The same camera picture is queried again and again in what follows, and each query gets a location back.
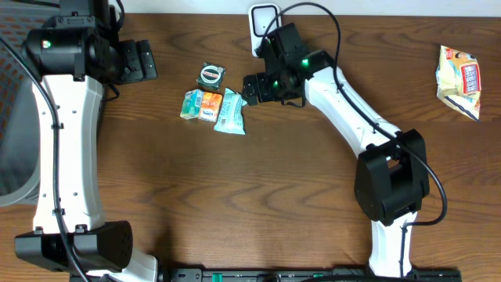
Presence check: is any teal Kleenex tissue pack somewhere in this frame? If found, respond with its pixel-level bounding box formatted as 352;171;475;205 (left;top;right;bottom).
180;89;204;120

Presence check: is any orange snack pack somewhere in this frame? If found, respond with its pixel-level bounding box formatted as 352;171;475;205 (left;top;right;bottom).
198;92;223;122

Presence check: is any green wipes pack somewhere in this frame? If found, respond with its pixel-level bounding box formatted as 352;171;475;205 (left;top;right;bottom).
214;88;247;136

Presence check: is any yellow wet wipes pack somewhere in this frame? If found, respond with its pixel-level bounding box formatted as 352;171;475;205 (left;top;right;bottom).
435;45;481;121

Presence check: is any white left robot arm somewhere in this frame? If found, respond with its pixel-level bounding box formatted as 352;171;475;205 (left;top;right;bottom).
15;0;165;281

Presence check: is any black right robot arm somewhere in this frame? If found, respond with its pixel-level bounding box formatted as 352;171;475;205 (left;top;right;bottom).
242;23;430;278

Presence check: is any white barcode scanner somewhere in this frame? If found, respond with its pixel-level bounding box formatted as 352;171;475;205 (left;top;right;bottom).
248;3;281;57

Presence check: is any grey plastic mesh basket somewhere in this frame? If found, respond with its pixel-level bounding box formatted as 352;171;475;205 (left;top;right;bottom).
1;1;44;207

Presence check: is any black camera cable right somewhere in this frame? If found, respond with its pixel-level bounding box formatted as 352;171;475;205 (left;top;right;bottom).
256;2;449;279

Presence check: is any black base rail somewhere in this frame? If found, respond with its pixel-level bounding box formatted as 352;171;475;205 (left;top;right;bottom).
157;267;463;282

